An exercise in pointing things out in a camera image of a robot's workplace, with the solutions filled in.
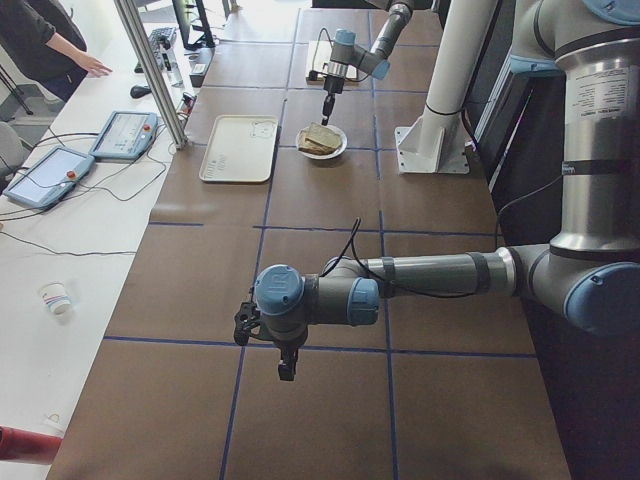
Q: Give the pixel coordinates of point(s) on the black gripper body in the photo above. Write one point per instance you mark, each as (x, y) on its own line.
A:
(331, 87)
(286, 350)

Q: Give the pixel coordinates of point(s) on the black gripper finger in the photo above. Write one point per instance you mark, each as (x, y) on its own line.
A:
(292, 369)
(326, 110)
(330, 104)
(283, 371)

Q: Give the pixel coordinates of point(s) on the bread slice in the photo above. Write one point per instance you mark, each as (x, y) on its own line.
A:
(320, 134)

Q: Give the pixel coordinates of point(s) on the white round plate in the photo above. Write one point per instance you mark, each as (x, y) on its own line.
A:
(325, 157)

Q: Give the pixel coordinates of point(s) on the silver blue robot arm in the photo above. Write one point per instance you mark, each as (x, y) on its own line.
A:
(374, 62)
(588, 273)

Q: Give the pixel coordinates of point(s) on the bamboo cutting board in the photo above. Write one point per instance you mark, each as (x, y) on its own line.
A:
(319, 64)

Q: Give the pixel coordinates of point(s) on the bottom toast slice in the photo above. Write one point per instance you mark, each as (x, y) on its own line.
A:
(313, 148)

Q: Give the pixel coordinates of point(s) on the cream bear tray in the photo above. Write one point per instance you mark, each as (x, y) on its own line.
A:
(240, 149)

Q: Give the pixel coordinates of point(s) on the black monitor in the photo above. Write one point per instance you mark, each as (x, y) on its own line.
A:
(193, 24)

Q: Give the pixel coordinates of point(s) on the black keyboard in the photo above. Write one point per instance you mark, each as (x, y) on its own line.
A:
(161, 41)

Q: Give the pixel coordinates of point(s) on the black computer mouse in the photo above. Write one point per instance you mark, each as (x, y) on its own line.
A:
(139, 91)

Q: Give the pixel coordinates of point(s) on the far teach pendant tablet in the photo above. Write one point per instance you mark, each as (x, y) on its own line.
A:
(126, 136)

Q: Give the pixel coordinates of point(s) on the teach pendant tablet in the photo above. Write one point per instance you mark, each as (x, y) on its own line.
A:
(50, 179)
(126, 136)

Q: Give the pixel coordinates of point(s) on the paper cup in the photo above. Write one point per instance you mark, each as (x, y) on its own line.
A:
(55, 297)

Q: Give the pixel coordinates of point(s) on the red object at edge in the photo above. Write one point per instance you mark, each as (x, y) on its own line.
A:
(28, 447)

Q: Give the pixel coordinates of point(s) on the near teach pendant tablet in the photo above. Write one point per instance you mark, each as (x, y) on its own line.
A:
(50, 179)

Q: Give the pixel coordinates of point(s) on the person in dark clothes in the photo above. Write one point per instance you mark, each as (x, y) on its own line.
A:
(44, 43)

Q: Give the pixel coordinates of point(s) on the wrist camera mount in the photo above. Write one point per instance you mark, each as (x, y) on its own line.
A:
(247, 323)

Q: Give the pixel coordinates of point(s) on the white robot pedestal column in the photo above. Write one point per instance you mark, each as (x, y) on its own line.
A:
(435, 143)

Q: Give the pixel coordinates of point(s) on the aluminium frame post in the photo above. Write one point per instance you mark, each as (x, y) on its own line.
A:
(134, 28)

